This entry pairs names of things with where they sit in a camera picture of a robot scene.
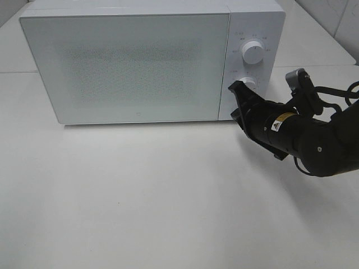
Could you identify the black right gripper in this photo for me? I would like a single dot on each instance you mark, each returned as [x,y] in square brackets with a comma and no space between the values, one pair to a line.
[255,116]

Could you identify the white microwave knob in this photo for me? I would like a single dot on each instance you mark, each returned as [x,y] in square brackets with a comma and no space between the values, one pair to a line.
[249,82]
[252,52]

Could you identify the white microwave door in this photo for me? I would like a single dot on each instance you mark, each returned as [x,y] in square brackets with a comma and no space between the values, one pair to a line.
[128,69]

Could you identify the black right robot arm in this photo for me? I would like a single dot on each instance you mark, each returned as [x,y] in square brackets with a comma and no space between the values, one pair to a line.
[318,126]

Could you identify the white microwave oven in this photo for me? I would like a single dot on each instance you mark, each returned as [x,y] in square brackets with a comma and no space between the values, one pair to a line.
[248,20]

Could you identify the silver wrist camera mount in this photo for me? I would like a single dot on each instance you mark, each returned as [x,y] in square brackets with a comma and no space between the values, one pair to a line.
[304,95]

